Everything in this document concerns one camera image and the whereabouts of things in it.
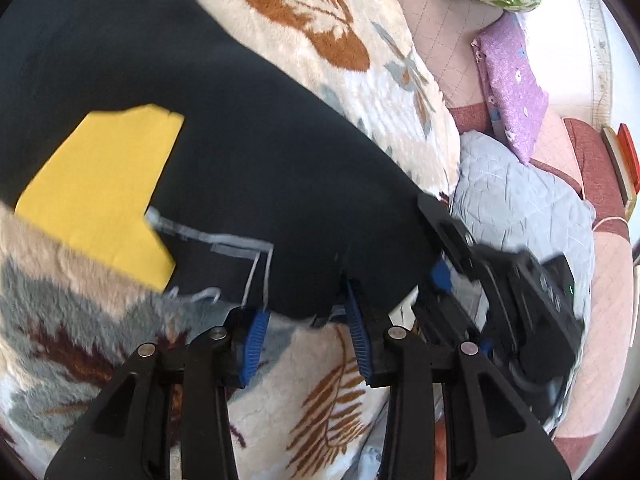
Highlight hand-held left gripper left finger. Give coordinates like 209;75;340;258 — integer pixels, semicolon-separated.
44;307;273;480

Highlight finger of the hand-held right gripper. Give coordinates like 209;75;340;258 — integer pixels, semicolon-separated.
416;192;488;293
410;291;493;356

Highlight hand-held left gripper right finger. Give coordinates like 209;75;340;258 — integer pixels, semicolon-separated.
342;277;571;480

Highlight black pants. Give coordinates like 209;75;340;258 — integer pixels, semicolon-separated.
0;0;441;321

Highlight white plastic tag fastener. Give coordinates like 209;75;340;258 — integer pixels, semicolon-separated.
145;207;275;311

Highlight grey quilted pillow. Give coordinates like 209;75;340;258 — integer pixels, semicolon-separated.
447;130;596;436

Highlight tan book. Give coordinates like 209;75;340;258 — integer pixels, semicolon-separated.
601;126;633;207

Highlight red book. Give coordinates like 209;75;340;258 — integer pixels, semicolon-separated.
617;122;640;196

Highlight purple floral pillow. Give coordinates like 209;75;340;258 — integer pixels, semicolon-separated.
472;12;551;166

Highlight yellow paper tag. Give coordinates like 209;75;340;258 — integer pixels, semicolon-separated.
15;104;186;291

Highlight pink quilted bed sheet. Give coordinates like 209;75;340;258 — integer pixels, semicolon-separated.
370;0;636;476

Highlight leaf print plush blanket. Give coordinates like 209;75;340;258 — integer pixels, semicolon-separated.
0;0;463;480

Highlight white cord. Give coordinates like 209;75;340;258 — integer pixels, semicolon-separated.
590;216;632;233

